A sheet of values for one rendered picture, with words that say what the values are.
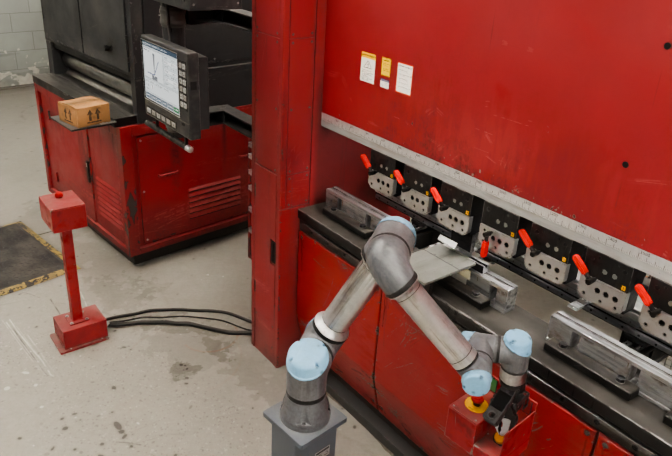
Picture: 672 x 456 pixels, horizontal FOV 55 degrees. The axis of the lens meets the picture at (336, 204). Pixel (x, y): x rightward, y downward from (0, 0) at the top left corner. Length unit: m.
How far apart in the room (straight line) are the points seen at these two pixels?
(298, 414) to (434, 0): 1.42
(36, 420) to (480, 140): 2.28
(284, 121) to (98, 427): 1.58
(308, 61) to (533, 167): 1.13
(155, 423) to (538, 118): 2.11
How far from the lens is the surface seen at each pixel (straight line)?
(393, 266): 1.64
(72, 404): 3.35
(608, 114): 1.97
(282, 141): 2.82
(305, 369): 1.84
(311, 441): 1.94
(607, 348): 2.18
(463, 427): 2.10
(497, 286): 2.36
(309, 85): 2.83
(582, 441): 2.23
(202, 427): 3.12
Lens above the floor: 2.13
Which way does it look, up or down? 24 degrees down
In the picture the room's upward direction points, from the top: 3 degrees clockwise
